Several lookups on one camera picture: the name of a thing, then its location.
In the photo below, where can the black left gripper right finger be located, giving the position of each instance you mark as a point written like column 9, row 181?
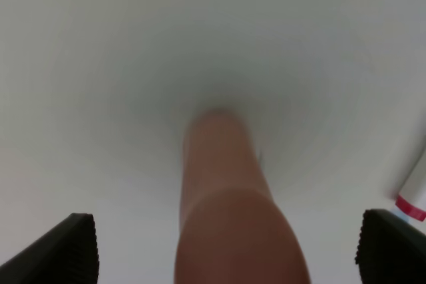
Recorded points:
column 390, row 250

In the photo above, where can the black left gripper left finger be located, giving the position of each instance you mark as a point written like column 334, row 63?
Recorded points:
column 68, row 253

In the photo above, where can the white marker red caps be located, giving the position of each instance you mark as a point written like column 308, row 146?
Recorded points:
column 411, row 197

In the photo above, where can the pink bottle white cap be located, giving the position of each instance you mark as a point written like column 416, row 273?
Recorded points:
column 231, row 231

